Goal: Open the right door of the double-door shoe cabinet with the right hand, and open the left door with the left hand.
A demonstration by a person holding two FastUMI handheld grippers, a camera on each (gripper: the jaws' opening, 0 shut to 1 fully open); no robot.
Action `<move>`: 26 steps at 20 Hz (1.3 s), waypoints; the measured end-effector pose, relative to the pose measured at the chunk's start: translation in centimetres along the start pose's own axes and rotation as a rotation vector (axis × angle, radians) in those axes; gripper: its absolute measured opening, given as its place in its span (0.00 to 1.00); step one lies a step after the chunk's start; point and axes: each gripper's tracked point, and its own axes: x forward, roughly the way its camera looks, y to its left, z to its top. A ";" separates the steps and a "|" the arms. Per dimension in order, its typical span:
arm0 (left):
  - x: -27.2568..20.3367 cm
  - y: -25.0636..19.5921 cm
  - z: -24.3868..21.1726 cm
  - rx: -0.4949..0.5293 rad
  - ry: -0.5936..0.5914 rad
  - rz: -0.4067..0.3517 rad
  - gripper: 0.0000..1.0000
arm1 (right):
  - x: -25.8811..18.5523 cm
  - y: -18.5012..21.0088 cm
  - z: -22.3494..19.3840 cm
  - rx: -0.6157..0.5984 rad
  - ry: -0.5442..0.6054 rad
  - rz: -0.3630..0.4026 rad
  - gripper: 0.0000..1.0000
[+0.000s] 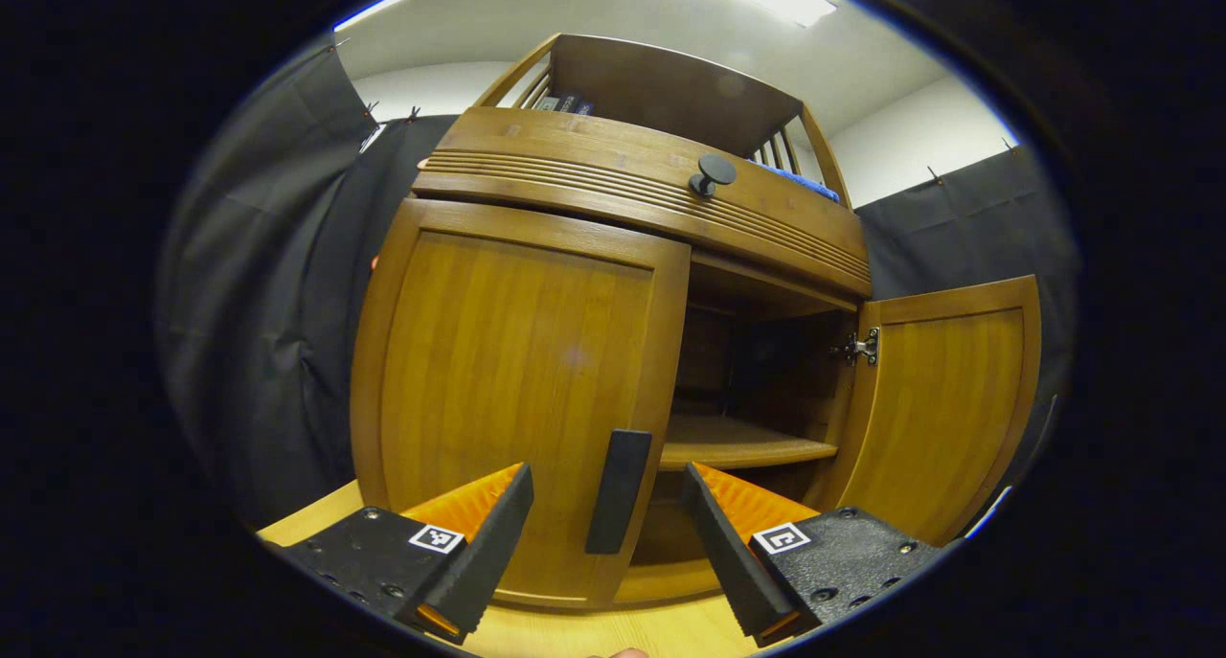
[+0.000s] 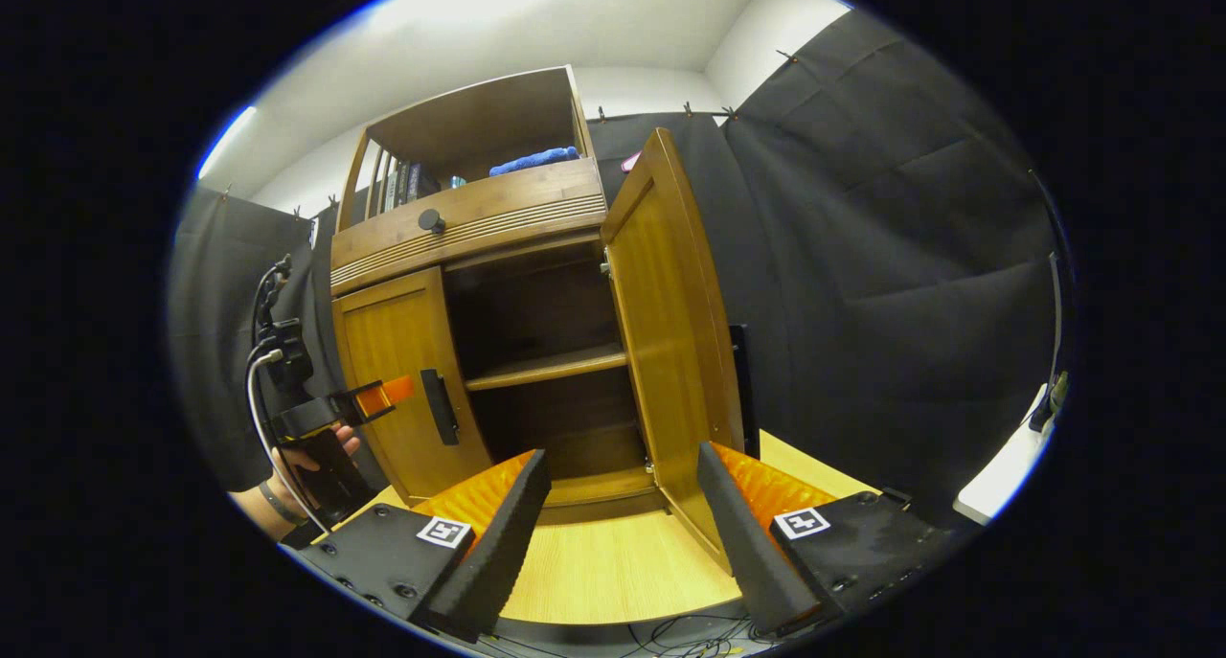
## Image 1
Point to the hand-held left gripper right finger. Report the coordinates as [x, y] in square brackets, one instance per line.
[733, 562]

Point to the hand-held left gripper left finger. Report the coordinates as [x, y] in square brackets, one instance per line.
[479, 562]

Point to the wooden double-door shoe cabinet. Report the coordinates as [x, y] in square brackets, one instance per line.
[670, 83]

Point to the black backdrop cloth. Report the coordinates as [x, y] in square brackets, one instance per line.
[249, 304]

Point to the blue towel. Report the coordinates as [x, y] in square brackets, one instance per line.
[800, 183]

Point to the wooden drawer with black knob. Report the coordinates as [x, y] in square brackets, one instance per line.
[575, 146]

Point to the small ceiling light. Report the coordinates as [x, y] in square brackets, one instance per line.
[374, 9]

